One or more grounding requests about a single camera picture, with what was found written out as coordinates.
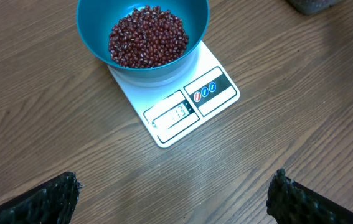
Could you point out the red beans in bowl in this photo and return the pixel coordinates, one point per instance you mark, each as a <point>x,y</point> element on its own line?
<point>147,38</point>

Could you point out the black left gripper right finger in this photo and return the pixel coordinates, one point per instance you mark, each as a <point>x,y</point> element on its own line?
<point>289,202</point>

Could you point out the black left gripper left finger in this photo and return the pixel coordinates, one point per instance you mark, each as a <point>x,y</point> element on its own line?
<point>51,202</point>

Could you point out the blue metal bowl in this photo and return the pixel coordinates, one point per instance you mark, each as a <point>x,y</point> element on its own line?
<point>96,18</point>

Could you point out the white digital kitchen scale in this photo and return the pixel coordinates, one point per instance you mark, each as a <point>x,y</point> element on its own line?
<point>174,105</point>

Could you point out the clear plastic container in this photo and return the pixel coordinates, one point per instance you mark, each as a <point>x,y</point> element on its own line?
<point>310,7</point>

